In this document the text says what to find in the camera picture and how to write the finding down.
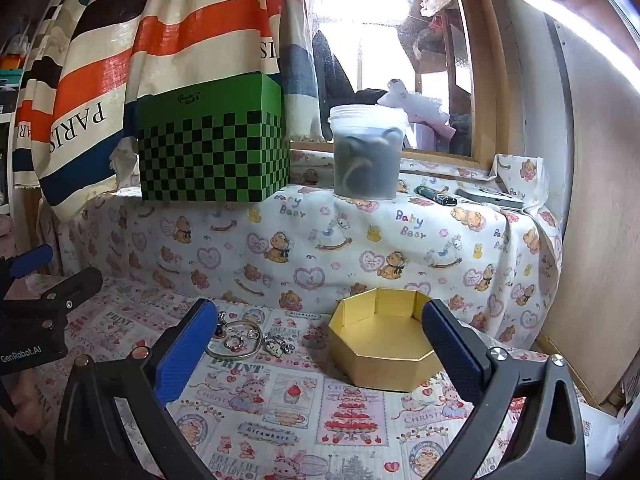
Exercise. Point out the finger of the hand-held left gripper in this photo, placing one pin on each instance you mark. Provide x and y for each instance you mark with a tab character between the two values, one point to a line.
65	290
30	260

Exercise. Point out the green black checkered box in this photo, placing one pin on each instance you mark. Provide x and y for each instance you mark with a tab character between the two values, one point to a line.
215	145

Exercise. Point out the white light tube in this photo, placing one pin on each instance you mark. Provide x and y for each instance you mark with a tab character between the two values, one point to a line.
575	22

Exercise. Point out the gold octagonal box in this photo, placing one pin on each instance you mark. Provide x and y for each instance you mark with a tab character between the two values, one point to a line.
380	350

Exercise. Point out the bear print cloth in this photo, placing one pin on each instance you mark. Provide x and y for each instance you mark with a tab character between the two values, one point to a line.
350	230

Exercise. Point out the silver bead jewelry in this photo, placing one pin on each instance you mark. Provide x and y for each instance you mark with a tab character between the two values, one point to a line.
220	319

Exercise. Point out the white pink plush toy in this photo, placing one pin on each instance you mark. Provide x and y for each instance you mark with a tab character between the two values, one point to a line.
420	107

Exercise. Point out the striped curtain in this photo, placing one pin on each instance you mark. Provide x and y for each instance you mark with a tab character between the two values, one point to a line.
100	75

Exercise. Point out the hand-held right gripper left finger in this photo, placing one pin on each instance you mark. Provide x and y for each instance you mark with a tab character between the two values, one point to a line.
182	355

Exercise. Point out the white paper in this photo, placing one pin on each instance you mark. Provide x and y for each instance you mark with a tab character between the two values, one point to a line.
607	430

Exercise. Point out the wooden board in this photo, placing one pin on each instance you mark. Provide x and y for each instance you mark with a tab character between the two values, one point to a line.
600	235

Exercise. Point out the dark garment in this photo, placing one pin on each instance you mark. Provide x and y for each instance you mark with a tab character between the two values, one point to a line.
332	75

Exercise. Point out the pink cake print cloth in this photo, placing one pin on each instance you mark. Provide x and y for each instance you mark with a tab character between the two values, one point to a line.
300	410

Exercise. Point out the white bear charm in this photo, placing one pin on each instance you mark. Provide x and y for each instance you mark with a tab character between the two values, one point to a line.
273	347

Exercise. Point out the white flat device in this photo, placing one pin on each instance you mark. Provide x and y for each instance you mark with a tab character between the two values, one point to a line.
490	197

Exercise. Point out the clear plastic tub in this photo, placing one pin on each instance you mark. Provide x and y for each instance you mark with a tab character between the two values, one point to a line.
367	160

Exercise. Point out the wooden window frame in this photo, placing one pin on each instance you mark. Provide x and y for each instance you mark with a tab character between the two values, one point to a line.
482	85

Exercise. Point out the green lighter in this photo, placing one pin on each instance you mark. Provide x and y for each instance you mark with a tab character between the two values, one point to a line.
435	195

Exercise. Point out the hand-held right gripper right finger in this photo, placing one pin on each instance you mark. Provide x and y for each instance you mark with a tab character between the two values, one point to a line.
450	355

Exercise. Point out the silver bangle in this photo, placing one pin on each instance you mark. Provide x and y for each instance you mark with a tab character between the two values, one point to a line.
227	355

